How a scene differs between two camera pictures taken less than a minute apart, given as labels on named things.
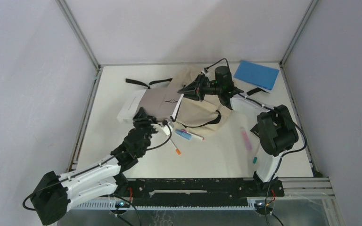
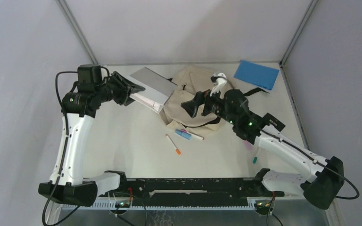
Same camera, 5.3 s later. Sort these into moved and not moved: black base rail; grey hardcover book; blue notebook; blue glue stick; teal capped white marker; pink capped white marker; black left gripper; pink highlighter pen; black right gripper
Moved: black left gripper; black right gripper; grey hardcover book
Not moved: blue glue stick; blue notebook; pink highlighter pen; teal capped white marker; black base rail; pink capped white marker
